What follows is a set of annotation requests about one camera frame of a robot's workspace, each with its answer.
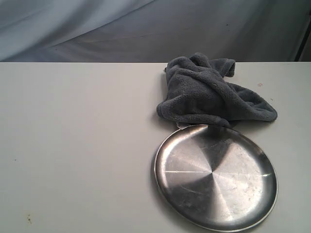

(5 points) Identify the round stainless steel plate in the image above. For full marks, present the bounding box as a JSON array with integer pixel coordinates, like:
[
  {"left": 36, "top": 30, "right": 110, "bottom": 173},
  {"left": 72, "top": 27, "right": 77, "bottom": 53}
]
[{"left": 153, "top": 125, "right": 278, "bottom": 233}]

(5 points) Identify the grey backdrop sheet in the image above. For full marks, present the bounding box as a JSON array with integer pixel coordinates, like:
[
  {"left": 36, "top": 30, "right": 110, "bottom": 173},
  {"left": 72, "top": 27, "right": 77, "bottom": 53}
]
[{"left": 0, "top": 0, "right": 311, "bottom": 62}]

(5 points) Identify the grey fleece cloth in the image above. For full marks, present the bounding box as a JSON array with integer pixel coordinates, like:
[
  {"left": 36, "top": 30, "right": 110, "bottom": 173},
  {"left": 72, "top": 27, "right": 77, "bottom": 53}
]
[{"left": 156, "top": 53, "right": 277, "bottom": 128}]

